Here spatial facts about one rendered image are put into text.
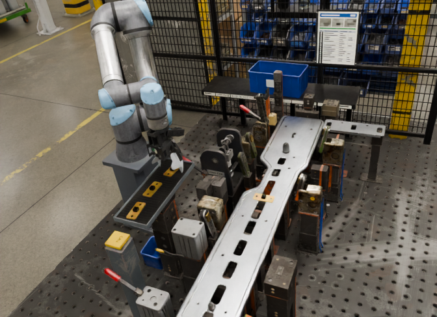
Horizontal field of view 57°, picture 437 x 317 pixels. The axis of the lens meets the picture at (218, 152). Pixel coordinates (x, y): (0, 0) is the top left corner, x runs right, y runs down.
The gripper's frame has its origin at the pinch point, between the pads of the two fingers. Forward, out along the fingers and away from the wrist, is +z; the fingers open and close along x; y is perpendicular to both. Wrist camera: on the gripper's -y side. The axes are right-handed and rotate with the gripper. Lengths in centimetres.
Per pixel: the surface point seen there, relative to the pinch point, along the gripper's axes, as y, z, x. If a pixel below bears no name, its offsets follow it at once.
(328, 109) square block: -86, 14, 35
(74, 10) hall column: -470, 106, -608
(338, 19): -117, -23, 29
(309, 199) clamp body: -21, 17, 49
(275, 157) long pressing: -43, 18, 24
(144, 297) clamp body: 46, 12, 21
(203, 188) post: -1.3, 8.0, 12.5
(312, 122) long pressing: -78, 18, 30
